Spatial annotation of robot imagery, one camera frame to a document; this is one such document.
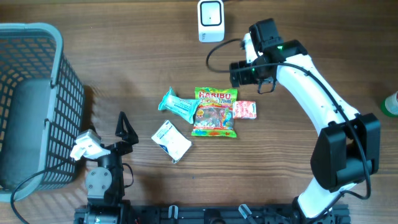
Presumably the black camera cable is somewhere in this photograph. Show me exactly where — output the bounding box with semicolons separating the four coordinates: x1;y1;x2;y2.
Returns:
205;37;373;224
10;160;71;224

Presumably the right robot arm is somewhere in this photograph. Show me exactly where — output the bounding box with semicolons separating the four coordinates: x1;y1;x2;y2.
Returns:
229;19;381;223

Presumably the black camera cable right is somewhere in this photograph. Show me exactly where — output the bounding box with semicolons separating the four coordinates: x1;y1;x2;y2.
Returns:
205;37;373;224

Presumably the grey plastic mesh basket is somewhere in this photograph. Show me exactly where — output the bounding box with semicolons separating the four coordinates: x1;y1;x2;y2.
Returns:
1;23;85;203

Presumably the white barcode scanner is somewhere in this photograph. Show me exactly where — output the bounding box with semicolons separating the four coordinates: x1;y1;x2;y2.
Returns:
197;0;225;43

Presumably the Haribo gummy candy bag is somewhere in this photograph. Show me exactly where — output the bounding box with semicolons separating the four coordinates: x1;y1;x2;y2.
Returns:
192;87;238;138

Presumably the green lid jar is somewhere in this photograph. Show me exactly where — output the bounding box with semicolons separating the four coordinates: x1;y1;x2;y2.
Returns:
381;92;398;117

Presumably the white plaster pack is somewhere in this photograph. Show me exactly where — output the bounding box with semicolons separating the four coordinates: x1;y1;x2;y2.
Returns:
151;120;192;164

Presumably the teal snack pack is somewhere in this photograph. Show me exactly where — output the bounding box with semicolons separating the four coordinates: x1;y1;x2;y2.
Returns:
158;87;200;124

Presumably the black camera cable left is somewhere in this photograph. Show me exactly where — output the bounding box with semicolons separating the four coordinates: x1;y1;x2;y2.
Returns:
10;160;71;224

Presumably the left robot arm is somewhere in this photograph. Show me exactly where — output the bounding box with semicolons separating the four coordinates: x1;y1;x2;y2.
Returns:
73;111;141;224

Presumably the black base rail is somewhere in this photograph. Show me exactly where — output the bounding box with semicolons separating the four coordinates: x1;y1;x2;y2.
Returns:
73;204;351;224

